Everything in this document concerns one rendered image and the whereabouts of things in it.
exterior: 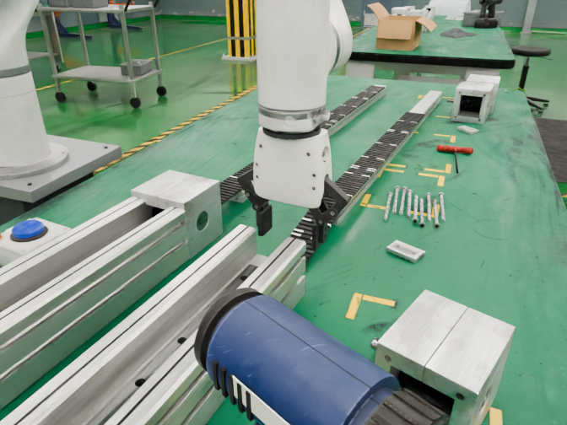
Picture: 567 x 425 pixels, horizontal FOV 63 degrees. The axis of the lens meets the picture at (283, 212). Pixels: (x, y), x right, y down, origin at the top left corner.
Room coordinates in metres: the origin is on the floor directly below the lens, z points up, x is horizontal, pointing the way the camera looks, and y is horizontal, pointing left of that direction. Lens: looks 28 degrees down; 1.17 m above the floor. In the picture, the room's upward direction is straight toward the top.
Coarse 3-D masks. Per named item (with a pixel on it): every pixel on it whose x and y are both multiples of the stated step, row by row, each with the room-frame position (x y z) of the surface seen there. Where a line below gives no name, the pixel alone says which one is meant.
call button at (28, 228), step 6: (24, 222) 0.57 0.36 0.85; (30, 222) 0.57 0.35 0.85; (36, 222) 0.57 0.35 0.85; (18, 228) 0.55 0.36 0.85; (24, 228) 0.55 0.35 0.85; (30, 228) 0.55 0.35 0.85; (36, 228) 0.55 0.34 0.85; (42, 228) 0.56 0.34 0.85; (18, 234) 0.54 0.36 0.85; (24, 234) 0.54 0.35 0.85; (30, 234) 0.54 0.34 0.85; (36, 234) 0.55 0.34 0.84
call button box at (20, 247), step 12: (12, 228) 0.58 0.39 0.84; (48, 228) 0.58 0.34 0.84; (60, 228) 0.58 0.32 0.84; (0, 240) 0.54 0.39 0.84; (12, 240) 0.54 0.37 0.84; (24, 240) 0.54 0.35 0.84; (36, 240) 0.54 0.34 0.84; (48, 240) 0.54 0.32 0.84; (0, 252) 0.53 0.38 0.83; (12, 252) 0.52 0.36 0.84; (24, 252) 0.51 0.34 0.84; (0, 264) 0.53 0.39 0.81
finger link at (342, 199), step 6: (324, 180) 0.54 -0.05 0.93; (330, 180) 0.55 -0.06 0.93; (324, 186) 0.54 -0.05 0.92; (330, 186) 0.54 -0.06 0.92; (336, 186) 0.55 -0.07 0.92; (330, 192) 0.54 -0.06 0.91; (336, 192) 0.54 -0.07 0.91; (342, 192) 0.54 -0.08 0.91; (336, 198) 0.54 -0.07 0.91; (342, 198) 0.53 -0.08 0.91; (348, 198) 0.54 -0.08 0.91; (336, 204) 0.54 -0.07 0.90; (342, 204) 0.53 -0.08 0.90
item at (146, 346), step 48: (240, 240) 0.50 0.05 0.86; (288, 240) 0.50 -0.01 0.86; (192, 288) 0.41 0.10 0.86; (288, 288) 0.45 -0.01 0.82; (144, 336) 0.34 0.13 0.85; (192, 336) 0.33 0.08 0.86; (48, 384) 0.27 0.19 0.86; (96, 384) 0.29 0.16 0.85; (144, 384) 0.27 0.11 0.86; (192, 384) 0.30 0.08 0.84
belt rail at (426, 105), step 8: (424, 96) 1.48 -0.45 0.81; (432, 96) 1.48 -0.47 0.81; (440, 96) 1.53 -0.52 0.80; (424, 104) 1.39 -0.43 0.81; (432, 104) 1.40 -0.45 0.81; (416, 112) 1.29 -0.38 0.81; (424, 112) 1.30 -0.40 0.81; (424, 120) 1.32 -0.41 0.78; (416, 128) 1.22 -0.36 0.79; (408, 136) 1.14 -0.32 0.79; (400, 144) 1.08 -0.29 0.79; (392, 152) 1.00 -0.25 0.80; (384, 168) 0.94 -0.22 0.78; (376, 176) 0.89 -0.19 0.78; (368, 184) 0.84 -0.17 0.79; (360, 192) 0.80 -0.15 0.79; (352, 200) 0.77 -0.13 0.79; (344, 208) 0.72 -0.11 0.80; (344, 216) 0.72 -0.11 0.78; (336, 224) 0.69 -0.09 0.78
